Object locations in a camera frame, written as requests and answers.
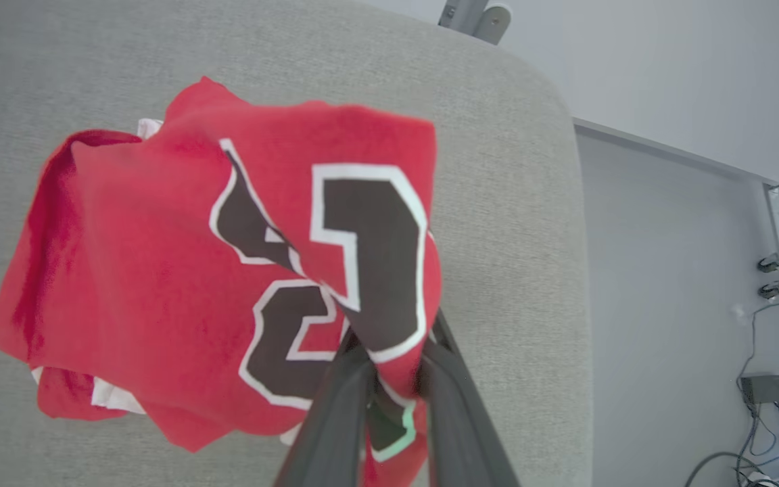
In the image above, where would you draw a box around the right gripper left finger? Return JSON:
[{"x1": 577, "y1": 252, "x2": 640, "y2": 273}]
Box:
[{"x1": 274, "y1": 328, "x2": 378, "y2": 487}]

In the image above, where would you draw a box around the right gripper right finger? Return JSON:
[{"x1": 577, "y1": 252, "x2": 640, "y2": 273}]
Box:
[{"x1": 419, "y1": 310, "x2": 520, "y2": 487}]

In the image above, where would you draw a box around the red basketball jersey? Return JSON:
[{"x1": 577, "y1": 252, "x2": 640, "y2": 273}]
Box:
[{"x1": 0, "y1": 76, "x2": 444, "y2": 487}]

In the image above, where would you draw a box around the grey fabric sofa cushion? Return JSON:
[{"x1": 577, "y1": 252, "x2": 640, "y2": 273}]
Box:
[{"x1": 0, "y1": 0, "x2": 594, "y2": 487}]

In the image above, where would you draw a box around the grey power adapter box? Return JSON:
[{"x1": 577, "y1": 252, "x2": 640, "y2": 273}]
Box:
[{"x1": 739, "y1": 373, "x2": 779, "y2": 407}]

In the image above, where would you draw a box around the grey floor cable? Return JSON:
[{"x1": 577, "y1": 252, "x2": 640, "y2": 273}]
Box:
[{"x1": 683, "y1": 450, "x2": 745, "y2": 487}]

